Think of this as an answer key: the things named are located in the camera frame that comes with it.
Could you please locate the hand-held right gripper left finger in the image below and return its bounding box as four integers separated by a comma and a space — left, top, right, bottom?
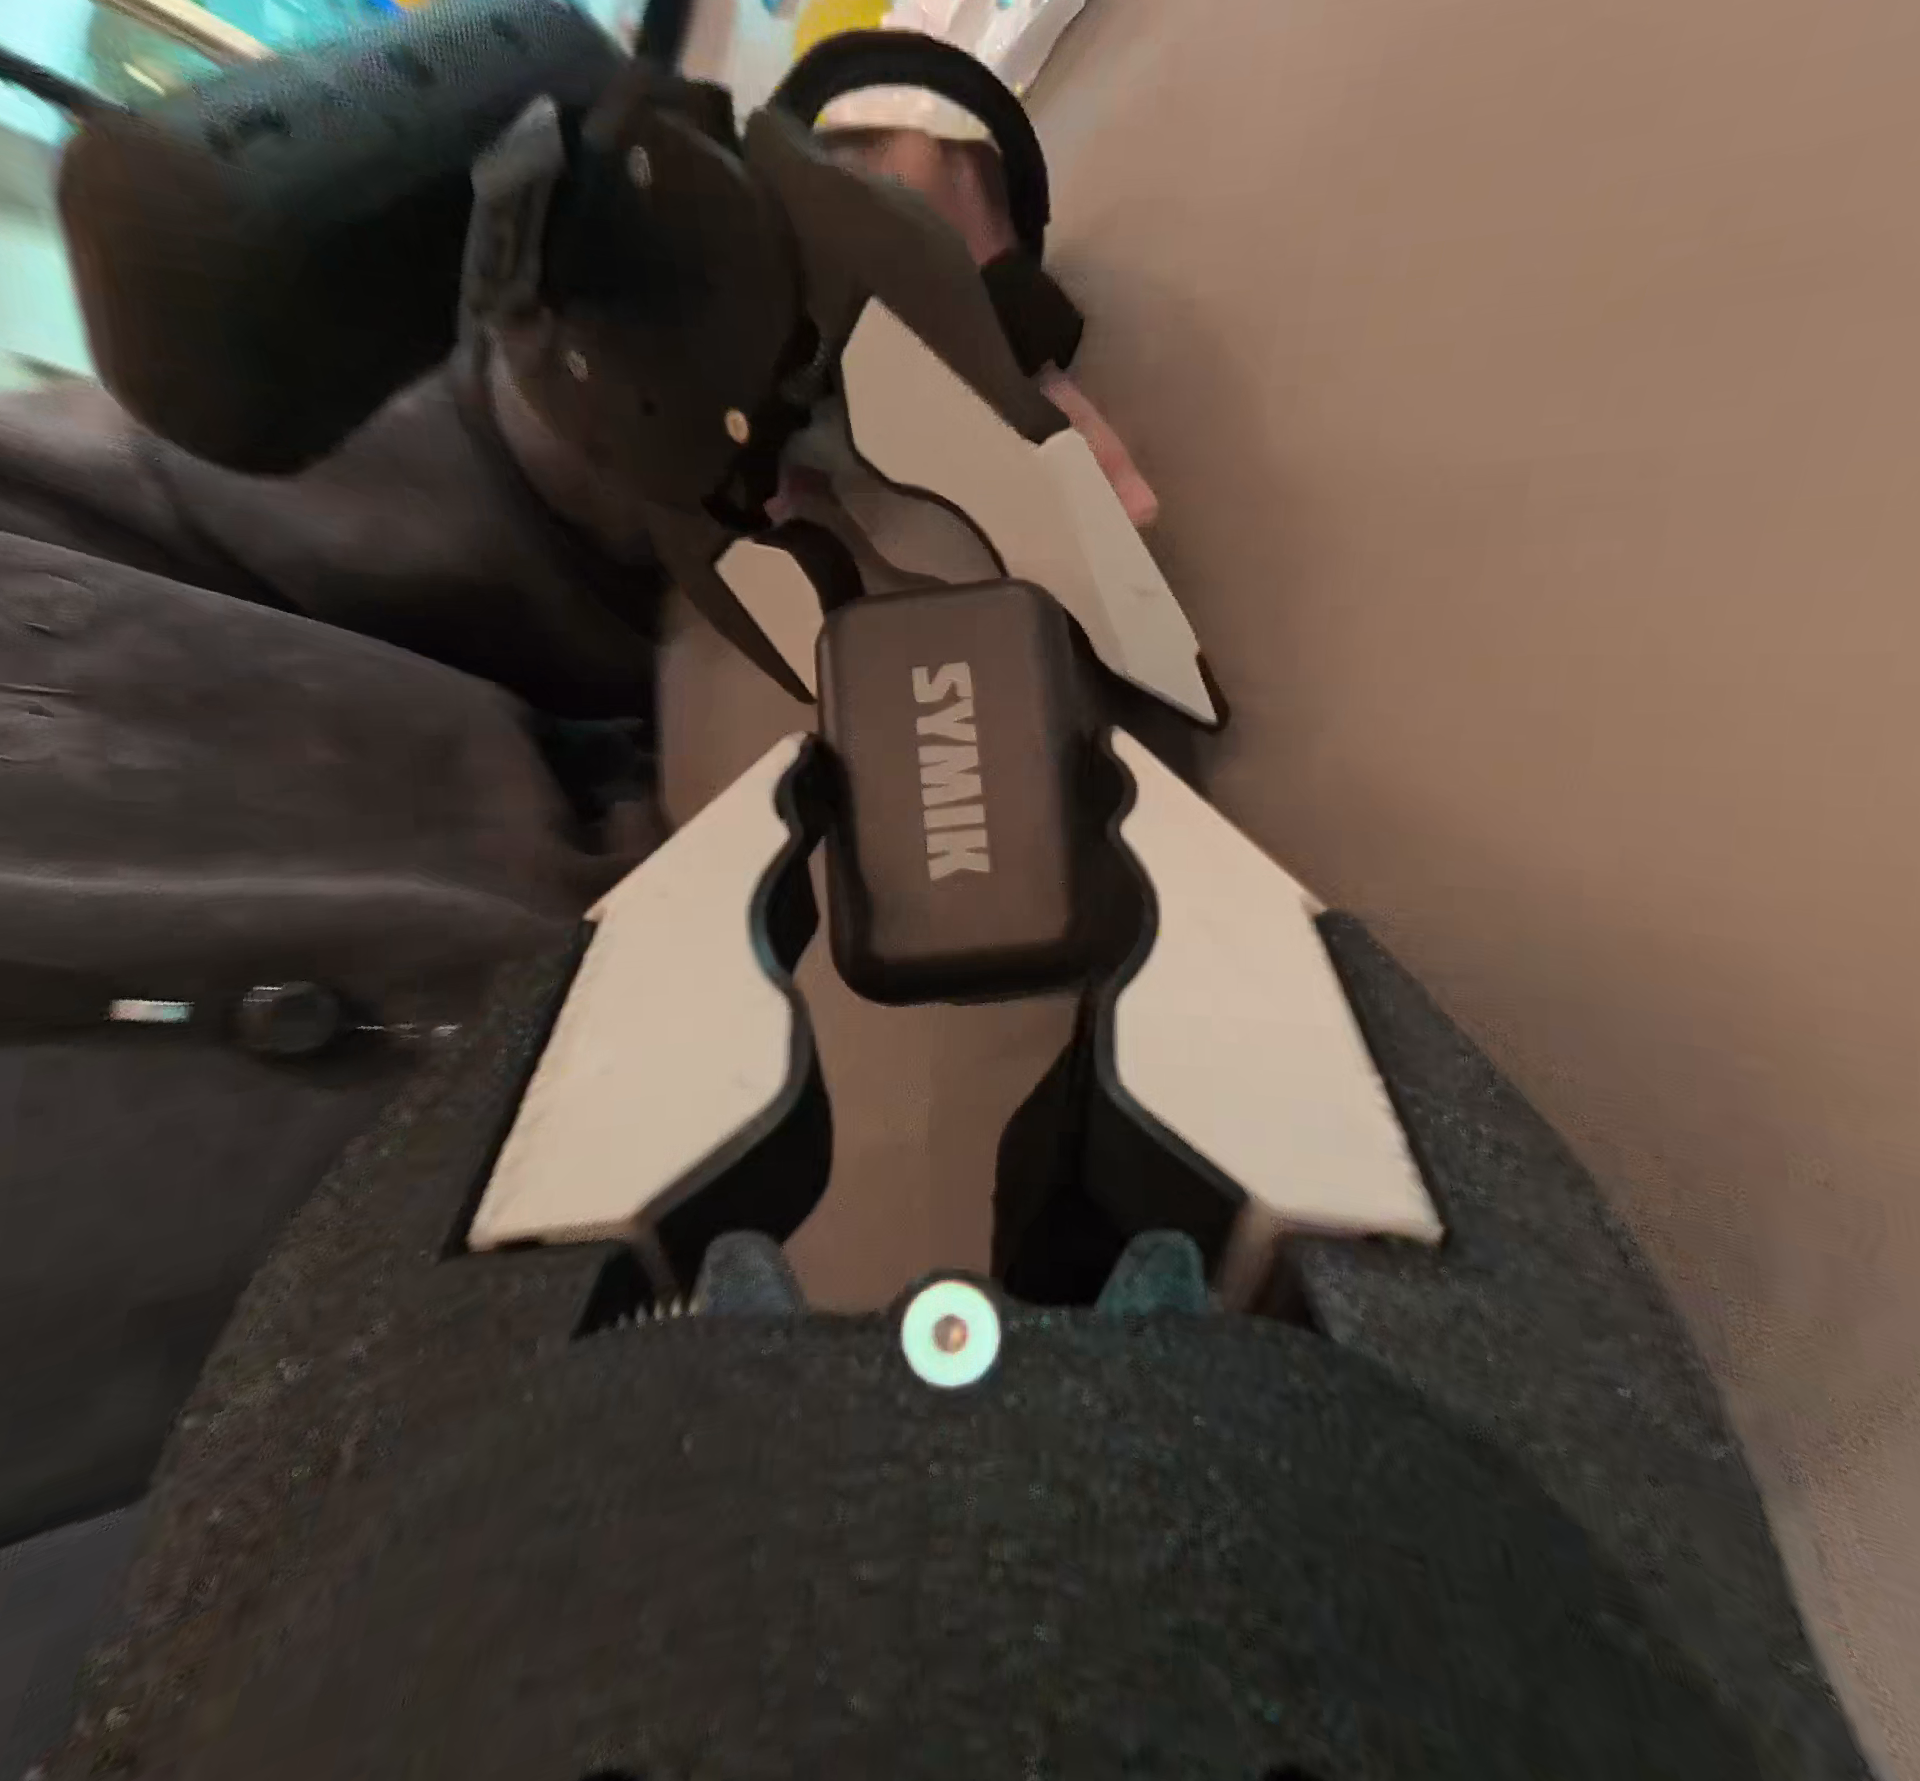
465, 735, 832, 1295

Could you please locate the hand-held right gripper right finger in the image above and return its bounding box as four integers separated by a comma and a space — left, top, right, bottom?
995, 726, 1445, 1312

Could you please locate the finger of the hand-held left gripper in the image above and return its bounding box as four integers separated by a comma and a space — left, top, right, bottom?
835, 299, 1232, 735
713, 534, 858, 703

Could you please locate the small black case white print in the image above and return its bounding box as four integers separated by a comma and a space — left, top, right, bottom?
816, 579, 1118, 1007

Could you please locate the grey desk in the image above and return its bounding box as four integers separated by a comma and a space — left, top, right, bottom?
656, 0, 1920, 1769

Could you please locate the person's left hand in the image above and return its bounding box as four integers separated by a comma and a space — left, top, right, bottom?
862, 131, 1164, 531

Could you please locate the yellow packet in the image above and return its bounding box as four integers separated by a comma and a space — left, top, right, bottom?
789, 0, 900, 64

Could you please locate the person's dark grey clothing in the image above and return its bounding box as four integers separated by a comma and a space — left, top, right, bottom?
0, 369, 677, 1543

